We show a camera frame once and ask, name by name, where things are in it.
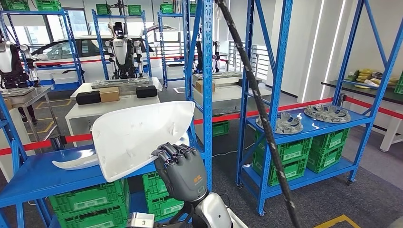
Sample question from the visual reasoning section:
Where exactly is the dark top table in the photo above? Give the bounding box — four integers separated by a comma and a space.
321, 79, 403, 153

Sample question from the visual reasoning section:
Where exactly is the white table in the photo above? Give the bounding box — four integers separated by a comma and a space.
65, 94, 162, 149
0, 108, 36, 183
192, 85, 273, 144

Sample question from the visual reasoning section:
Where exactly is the white floor cable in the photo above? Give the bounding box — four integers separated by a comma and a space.
211, 143, 256, 158

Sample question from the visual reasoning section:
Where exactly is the white car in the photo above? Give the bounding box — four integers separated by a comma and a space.
29, 35, 164, 83

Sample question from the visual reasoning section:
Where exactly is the grey car part panel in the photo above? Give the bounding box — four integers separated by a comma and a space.
91, 77, 151, 89
192, 71, 244, 80

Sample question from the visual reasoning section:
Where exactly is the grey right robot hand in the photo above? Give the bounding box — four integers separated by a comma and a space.
151, 142, 209, 203

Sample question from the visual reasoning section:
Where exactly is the blue steel shelf rack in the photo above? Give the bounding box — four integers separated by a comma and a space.
0, 9, 85, 90
92, 9, 153, 80
235, 0, 403, 217
0, 0, 214, 228
157, 11, 190, 87

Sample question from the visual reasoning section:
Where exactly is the yellow tape roll stack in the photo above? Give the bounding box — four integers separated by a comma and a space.
357, 68, 375, 83

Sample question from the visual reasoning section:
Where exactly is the red barrier belt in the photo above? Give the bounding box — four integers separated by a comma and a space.
22, 55, 230, 66
0, 96, 403, 157

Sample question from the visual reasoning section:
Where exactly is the white car mirror cover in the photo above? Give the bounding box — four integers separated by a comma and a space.
52, 149, 101, 171
91, 101, 196, 183

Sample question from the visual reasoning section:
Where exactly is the silver wheel hubcap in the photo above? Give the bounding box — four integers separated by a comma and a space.
255, 112, 305, 135
304, 104, 352, 124

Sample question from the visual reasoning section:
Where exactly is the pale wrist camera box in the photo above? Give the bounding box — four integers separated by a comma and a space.
126, 212, 155, 228

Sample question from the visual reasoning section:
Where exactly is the black white humanoid robot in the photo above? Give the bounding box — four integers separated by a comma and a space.
195, 28, 221, 74
105, 21, 145, 79
0, 40, 41, 125

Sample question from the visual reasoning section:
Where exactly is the brown cardboard box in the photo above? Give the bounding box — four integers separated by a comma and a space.
195, 80, 216, 95
99, 86, 121, 103

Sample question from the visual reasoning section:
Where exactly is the black braided tether rope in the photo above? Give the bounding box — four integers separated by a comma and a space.
215, 0, 304, 228

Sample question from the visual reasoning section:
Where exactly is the white slatted railing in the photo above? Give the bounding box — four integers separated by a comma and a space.
227, 41, 271, 81

